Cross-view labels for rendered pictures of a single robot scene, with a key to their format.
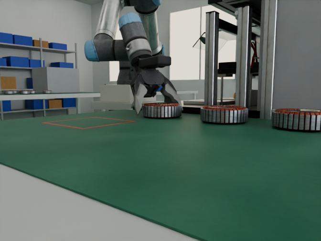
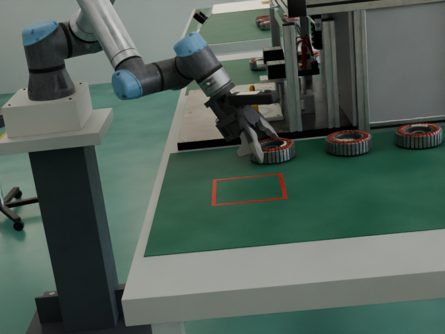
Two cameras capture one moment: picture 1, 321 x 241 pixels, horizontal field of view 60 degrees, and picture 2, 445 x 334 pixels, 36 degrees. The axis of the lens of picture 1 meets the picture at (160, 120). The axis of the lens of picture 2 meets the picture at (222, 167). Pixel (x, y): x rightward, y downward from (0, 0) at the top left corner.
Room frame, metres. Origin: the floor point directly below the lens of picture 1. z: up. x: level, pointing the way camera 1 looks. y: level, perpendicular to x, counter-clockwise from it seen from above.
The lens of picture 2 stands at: (-0.46, 1.03, 1.29)
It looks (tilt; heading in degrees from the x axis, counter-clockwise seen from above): 19 degrees down; 325
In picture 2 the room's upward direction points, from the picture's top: 6 degrees counter-clockwise
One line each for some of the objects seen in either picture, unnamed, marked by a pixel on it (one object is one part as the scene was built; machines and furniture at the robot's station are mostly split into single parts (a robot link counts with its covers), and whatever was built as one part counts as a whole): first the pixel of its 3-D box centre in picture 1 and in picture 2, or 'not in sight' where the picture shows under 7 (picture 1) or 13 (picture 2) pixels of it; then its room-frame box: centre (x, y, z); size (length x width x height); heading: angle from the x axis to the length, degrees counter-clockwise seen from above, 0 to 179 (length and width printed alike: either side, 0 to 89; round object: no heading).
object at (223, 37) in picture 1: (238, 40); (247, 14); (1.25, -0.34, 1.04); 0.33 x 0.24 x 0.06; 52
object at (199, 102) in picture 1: (210, 102); (255, 113); (1.07, -0.19, 0.78); 0.15 x 0.15 x 0.01; 52
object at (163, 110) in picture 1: (161, 110); (271, 150); (0.78, 0.00, 0.77); 0.11 x 0.11 x 0.04
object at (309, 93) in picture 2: (247, 97); (304, 101); (0.98, -0.31, 0.80); 0.07 x 0.05 x 0.06; 142
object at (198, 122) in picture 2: (227, 104); (259, 109); (1.15, -0.28, 0.76); 0.64 x 0.47 x 0.02; 142
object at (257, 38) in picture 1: (250, 36); (279, 18); (1.10, -0.34, 1.03); 0.62 x 0.01 x 0.03; 142
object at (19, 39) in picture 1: (19, 41); not in sight; (6.74, 3.33, 1.89); 0.42 x 0.42 x 0.22; 52
